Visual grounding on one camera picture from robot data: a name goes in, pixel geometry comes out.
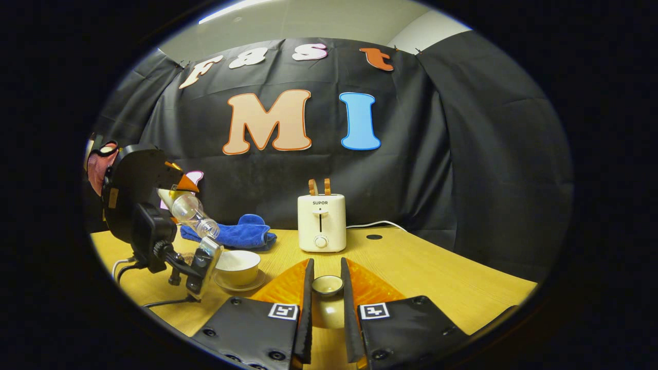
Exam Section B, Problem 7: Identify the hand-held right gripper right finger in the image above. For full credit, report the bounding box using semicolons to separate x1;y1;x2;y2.
340;257;469;370

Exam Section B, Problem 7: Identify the white power cable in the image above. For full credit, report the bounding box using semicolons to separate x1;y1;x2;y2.
345;220;407;233

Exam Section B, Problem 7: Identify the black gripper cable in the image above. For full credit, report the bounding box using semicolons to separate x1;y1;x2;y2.
117;261;202;309

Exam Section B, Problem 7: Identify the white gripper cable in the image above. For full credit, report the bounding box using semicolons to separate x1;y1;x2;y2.
112;257;136;281

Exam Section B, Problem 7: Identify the blue towel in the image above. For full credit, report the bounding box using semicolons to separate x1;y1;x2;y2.
180;214;277;251

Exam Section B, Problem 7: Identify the clear plastic water bottle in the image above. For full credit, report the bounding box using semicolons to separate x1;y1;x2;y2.
157;188;221;238

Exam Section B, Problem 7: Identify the cream teacup lid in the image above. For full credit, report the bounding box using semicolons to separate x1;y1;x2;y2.
312;275;344;329

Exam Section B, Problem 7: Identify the white toaster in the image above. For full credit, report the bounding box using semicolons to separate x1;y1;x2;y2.
298;194;347;253

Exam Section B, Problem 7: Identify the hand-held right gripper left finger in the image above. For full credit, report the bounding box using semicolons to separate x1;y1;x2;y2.
191;258;315;370

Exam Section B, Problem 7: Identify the cream ceramic teacup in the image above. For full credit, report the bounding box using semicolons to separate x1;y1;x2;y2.
215;250;261;287

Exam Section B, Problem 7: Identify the cream teacup saucer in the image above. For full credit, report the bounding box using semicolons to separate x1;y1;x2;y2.
213;270;267;292

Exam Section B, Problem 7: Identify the black backdrop cloth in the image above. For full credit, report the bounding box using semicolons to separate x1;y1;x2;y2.
85;30;574;283

